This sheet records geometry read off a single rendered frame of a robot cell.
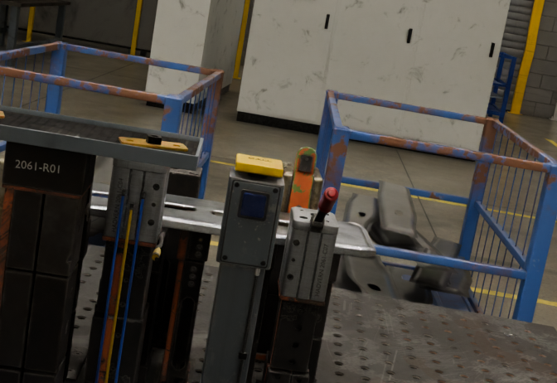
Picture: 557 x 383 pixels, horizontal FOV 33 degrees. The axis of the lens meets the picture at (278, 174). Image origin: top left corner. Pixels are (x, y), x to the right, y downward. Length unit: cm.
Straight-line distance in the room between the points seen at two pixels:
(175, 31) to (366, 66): 188
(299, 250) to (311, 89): 794
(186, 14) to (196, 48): 34
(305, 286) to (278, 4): 793
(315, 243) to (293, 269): 5
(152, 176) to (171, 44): 801
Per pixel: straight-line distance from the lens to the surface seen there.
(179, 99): 327
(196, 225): 148
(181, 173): 169
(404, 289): 387
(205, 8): 927
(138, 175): 135
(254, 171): 118
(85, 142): 115
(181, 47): 933
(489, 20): 940
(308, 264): 138
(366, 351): 194
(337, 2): 925
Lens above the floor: 138
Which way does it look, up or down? 11 degrees down
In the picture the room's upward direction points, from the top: 10 degrees clockwise
